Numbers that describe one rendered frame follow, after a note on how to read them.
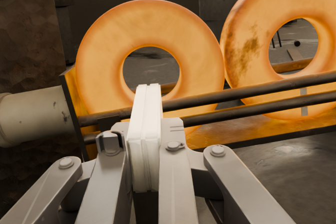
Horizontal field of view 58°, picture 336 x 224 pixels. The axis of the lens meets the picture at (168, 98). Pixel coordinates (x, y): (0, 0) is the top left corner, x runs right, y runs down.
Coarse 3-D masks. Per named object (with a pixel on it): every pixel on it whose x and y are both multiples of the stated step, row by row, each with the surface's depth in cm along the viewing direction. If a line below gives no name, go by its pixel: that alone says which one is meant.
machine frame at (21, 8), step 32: (0, 0) 42; (32, 0) 44; (0, 32) 43; (32, 32) 45; (0, 64) 44; (32, 64) 46; (64, 64) 49; (0, 160) 46; (32, 160) 49; (0, 192) 47
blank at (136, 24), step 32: (160, 0) 29; (96, 32) 29; (128, 32) 29; (160, 32) 29; (192, 32) 29; (96, 64) 30; (192, 64) 30; (96, 96) 31; (128, 96) 32; (192, 128) 33
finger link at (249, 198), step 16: (208, 160) 12; (224, 160) 12; (240, 160) 12; (224, 176) 11; (240, 176) 11; (224, 192) 11; (240, 192) 10; (256, 192) 10; (224, 208) 11; (240, 208) 9; (256, 208) 9; (272, 208) 9
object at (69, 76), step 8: (64, 72) 29; (72, 72) 31; (64, 80) 29; (72, 80) 30; (64, 88) 29; (72, 88) 30; (72, 96) 30; (72, 104) 29; (80, 104) 32; (72, 112) 30; (80, 112) 31; (72, 120) 30; (80, 128) 30; (88, 128) 33; (96, 128) 36; (80, 136) 30; (80, 144) 31; (88, 152) 31; (96, 152) 34; (88, 160) 31
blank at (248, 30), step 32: (256, 0) 29; (288, 0) 29; (320, 0) 29; (224, 32) 31; (256, 32) 30; (320, 32) 32; (224, 64) 31; (256, 64) 31; (320, 64) 32; (256, 96) 32; (288, 96) 32
